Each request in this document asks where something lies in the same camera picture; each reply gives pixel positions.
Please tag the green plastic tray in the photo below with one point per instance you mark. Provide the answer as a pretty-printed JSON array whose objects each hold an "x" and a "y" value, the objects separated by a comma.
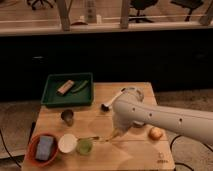
[{"x": 51, "y": 98}]

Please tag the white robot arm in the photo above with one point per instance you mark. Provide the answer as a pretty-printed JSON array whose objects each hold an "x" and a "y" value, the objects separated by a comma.
[{"x": 194, "y": 124}]

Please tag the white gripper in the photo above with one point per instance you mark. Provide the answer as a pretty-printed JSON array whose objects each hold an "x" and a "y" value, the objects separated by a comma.
[{"x": 117, "y": 128}]

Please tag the green chili pepper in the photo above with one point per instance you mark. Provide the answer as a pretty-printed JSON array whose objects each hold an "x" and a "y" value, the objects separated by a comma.
[{"x": 80, "y": 87}]

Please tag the green spoon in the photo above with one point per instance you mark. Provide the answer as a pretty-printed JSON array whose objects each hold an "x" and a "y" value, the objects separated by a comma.
[{"x": 85, "y": 145}]

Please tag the brown bowl with cloth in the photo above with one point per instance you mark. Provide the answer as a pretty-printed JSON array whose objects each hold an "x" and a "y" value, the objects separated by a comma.
[{"x": 138, "y": 124}]

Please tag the white cup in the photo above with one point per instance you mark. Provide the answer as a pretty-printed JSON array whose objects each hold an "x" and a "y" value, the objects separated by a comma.
[{"x": 67, "y": 143}]

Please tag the office chair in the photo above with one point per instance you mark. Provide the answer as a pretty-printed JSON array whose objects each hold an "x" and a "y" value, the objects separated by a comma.
[
  {"x": 141, "y": 5},
  {"x": 190, "y": 4},
  {"x": 32, "y": 3}
]

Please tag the office chair right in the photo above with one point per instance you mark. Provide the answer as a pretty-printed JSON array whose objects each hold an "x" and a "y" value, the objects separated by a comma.
[{"x": 190, "y": 4}]

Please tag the white handled brush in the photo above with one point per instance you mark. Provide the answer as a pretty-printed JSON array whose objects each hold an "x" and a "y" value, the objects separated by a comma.
[{"x": 106, "y": 106}]

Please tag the office chair middle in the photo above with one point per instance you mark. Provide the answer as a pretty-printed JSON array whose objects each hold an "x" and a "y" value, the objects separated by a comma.
[{"x": 141, "y": 5}]

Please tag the office chair left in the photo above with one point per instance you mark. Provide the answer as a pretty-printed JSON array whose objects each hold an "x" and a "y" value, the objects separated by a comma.
[{"x": 32, "y": 3}]

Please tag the yellow potato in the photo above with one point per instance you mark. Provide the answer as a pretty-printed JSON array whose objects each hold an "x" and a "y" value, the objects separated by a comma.
[{"x": 155, "y": 133}]

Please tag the blue sponge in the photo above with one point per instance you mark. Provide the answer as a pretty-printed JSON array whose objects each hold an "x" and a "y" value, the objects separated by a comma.
[{"x": 44, "y": 148}]

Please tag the small metal cup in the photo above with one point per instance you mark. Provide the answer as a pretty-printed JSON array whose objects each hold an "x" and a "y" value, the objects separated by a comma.
[{"x": 67, "y": 117}]

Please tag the red bowl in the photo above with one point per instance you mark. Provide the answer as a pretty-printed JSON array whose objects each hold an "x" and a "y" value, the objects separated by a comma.
[{"x": 31, "y": 151}]

